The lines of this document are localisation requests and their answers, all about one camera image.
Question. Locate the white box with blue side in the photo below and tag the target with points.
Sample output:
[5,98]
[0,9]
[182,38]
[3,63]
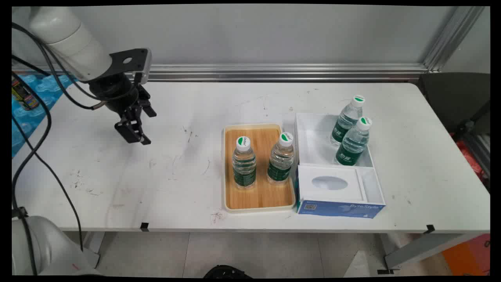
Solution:
[336,188]

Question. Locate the water bottle green label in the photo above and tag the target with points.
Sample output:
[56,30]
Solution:
[244,164]
[343,123]
[353,147]
[280,164]

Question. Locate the horizontal aluminium frame rail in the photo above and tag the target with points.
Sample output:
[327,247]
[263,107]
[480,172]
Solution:
[274,72]

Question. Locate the orange box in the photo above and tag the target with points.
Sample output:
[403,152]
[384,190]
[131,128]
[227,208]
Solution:
[467,256]

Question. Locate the black object on floor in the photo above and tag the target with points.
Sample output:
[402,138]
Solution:
[227,272]

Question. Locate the aluminium frame post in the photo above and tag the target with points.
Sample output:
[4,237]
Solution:
[454,37]

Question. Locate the white table leg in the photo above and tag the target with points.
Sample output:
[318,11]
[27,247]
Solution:
[426,248]
[93,248]

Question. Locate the blue plastic bottle pack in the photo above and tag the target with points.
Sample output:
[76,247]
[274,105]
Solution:
[27,121]

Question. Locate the bamboo tray with cream rim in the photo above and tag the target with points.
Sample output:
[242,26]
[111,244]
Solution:
[260,168]

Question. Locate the dark grey chair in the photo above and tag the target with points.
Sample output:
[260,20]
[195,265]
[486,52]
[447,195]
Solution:
[454,98]

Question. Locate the black tape piece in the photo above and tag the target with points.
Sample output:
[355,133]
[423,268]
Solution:
[430,229]
[145,226]

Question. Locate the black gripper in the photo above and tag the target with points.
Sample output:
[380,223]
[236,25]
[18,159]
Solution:
[115,92]

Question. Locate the red bag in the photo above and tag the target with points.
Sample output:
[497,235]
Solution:
[467,158]

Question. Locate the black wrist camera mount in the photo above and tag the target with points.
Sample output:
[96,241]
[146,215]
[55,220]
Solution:
[133,62]

